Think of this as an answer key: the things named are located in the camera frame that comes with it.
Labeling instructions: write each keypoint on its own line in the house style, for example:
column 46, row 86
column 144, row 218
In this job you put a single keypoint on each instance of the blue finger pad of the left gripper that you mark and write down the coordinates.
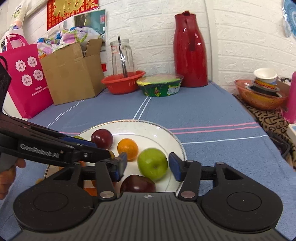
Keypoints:
column 78, row 141

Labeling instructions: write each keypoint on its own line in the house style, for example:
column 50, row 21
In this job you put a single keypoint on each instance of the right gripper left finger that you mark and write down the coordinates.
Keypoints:
column 108, row 171

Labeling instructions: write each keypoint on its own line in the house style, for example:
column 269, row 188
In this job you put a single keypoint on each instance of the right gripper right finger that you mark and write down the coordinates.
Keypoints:
column 188, row 173

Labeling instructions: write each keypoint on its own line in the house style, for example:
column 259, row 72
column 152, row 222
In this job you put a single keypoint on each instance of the small red fruit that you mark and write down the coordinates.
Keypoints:
column 90, row 187

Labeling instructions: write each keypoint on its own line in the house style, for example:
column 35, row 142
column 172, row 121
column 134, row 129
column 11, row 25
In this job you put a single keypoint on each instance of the dark red plum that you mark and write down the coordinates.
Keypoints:
column 102, row 138

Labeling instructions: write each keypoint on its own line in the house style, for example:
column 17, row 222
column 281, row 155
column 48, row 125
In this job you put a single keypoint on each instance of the orange tangerine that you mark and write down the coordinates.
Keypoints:
column 129, row 147

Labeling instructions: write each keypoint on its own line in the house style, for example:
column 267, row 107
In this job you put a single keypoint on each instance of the green apple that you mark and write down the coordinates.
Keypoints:
column 152, row 163
column 78, row 137

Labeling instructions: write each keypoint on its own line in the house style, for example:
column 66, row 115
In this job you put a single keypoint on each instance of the large orange mandarin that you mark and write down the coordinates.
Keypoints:
column 81, row 162

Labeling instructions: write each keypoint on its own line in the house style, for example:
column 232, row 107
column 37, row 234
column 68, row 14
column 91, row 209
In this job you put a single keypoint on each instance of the person's left hand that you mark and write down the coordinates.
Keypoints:
column 7, row 177

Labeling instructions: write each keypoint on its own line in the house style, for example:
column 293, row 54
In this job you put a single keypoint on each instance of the blue striped tablecloth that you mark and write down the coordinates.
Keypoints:
column 211, row 124

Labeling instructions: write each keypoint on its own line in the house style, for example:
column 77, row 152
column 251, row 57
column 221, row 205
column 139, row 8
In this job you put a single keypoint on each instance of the pink shopping bag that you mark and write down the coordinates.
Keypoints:
column 28, row 88

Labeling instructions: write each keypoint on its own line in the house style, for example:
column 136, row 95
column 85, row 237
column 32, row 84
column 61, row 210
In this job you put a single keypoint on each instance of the brown cardboard box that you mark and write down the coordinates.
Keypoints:
column 72, row 75

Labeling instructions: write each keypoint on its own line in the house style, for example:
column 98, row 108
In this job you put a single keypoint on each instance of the red plastic basket bowl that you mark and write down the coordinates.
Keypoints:
column 118, row 84

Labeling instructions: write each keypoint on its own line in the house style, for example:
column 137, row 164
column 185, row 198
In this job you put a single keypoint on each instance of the glass pitcher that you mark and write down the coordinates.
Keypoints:
column 127, row 51

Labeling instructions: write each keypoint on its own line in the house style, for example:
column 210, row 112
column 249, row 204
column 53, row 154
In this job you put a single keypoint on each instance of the green instant noodle bowl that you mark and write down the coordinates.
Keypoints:
column 160, row 85

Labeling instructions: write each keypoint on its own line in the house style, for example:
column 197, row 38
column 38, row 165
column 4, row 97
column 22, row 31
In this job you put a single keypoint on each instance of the black stirrer in pitcher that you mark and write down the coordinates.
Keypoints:
column 122, row 58

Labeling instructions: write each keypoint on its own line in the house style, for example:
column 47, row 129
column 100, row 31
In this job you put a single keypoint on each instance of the orange patterned bowl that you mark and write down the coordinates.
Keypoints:
column 257, row 99

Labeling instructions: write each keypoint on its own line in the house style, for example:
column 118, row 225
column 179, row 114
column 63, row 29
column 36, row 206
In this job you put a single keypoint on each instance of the colourful floral cloth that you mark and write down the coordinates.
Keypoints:
column 65, row 37

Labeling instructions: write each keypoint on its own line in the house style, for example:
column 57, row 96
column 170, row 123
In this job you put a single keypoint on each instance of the white power strip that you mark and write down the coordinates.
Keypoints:
column 291, row 132

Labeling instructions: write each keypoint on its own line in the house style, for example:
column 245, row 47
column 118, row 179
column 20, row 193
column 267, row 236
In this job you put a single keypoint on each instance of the red thermos jug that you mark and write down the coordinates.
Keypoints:
column 190, row 56

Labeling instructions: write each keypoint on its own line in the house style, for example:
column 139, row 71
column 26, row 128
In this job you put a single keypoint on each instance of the pink thermos bottle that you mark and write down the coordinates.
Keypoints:
column 289, row 113

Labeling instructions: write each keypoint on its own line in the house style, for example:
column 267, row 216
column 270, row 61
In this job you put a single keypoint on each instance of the photo calendar poster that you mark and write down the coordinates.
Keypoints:
column 93, row 19

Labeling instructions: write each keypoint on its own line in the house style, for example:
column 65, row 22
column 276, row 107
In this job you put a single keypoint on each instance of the white small bowl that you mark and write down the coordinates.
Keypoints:
column 267, row 75

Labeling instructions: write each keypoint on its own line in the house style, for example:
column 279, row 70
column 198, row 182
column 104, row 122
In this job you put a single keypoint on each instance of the red gold fu poster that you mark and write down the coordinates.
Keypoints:
column 60, row 10

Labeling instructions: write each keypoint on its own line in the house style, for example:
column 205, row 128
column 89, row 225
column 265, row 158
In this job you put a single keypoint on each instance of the blue paper fan decoration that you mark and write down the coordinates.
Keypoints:
column 288, row 12

